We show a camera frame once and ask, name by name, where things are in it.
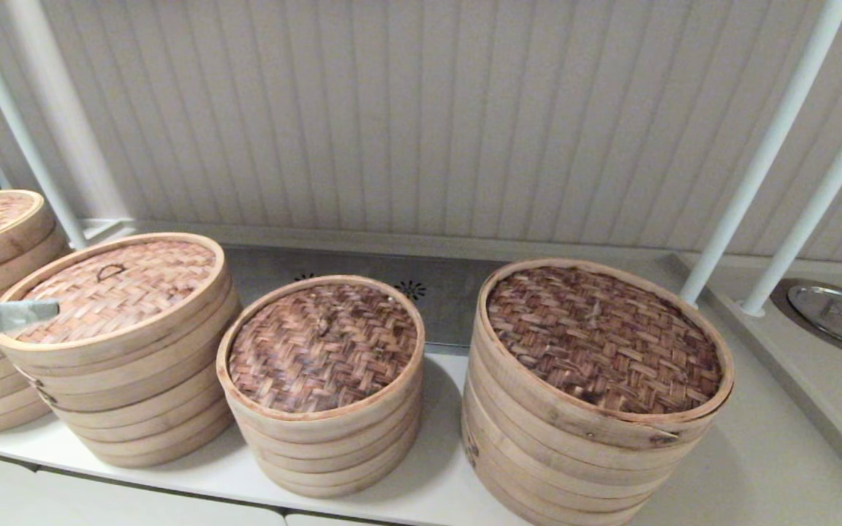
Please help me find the light woven steamer lid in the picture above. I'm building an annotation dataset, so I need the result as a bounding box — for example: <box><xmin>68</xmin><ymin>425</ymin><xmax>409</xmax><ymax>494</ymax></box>
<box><xmin>0</xmin><ymin>232</ymin><xmax>233</xmax><ymax>376</ymax></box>

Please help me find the large bamboo steamer basket stack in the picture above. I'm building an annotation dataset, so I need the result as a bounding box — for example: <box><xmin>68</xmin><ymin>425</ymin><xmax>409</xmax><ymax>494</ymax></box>
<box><xmin>461</xmin><ymin>351</ymin><xmax>714</xmax><ymax>526</ymax></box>

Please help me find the large dark woven bamboo lid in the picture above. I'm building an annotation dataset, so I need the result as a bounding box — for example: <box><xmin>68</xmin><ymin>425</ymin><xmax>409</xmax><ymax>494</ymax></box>
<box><xmin>469</xmin><ymin>259</ymin><xmax>735</xmax><ymax>451</ymax></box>

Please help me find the round stainless steel lid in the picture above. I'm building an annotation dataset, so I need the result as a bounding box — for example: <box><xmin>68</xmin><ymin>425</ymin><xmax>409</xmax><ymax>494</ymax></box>
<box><xmin>788</xmin><ymin>285</ymin><xmax>842</xmax><ymax>357</ymax></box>

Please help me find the wide white column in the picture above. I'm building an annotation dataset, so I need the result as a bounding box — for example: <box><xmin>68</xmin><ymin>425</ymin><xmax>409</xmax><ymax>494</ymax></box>
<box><xmin>3</xmin><ymin>0</ymin><xmax>137</xmax><ymax>242</ymax></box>

